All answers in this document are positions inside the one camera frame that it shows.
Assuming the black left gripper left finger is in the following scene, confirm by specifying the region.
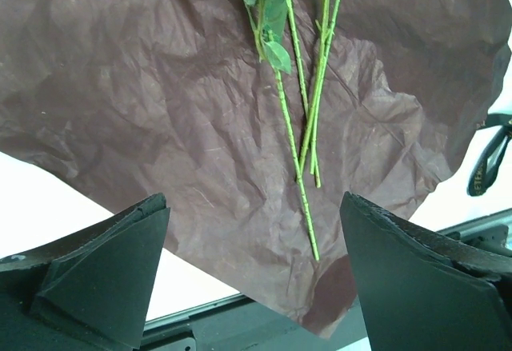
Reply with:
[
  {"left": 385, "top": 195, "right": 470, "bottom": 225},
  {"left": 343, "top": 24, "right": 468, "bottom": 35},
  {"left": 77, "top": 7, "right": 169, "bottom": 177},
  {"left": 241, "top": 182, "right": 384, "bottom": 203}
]
[{"left": 1, "top": 193, "right": 170, "bottom": 350}]

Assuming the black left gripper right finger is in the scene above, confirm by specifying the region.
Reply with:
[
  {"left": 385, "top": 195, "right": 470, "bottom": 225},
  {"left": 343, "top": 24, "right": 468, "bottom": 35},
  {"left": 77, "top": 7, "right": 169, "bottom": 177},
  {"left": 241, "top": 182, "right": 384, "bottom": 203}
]
[{"left": 340, "top": 193, "right": 511, "bottom": 350}]

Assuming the black ribbon gold lettering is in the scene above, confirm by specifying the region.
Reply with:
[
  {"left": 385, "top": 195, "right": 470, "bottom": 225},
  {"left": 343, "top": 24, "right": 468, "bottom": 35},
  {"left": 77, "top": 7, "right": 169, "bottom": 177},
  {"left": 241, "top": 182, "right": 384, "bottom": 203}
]
[{"left": 467, "top": 114, "right": 511, "bottom": 197}]

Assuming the red flower bouquet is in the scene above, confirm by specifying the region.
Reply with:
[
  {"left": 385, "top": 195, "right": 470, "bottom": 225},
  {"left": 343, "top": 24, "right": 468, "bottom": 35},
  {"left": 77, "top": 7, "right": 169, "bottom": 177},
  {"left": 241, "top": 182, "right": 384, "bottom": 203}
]
[{"left": 1, "top": 0, "right": 511, "bottom": 337}]

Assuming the blue hydrangea flower stem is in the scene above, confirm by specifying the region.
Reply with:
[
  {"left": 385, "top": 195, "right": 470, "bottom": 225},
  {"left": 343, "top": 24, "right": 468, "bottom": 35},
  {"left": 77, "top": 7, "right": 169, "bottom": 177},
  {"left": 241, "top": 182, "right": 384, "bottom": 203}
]
[{"left": 299, "top": 0, "right": 342, "bottom": 187}]

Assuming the pink rose flower stem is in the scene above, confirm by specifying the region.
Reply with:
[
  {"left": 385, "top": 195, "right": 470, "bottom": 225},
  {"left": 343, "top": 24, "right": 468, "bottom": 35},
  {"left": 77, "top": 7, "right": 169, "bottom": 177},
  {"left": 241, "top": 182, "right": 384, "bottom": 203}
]
[{"left": 243, "top": 0, "right": 320, "bottom": 261}]

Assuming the pink bud flower stem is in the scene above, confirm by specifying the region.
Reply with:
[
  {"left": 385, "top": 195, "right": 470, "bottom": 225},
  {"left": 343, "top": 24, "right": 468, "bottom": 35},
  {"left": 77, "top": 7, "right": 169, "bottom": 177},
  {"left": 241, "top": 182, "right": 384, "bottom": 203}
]
[{"left": 286, "top": 0, "right": 322, "bottom": 188}]

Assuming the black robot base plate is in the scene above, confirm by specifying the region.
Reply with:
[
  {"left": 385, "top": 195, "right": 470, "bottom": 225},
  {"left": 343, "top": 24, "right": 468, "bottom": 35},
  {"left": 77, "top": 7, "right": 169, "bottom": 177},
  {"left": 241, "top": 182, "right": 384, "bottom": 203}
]
[{"left": 141, "top": 294, "right": 370, "bottom": 351}]

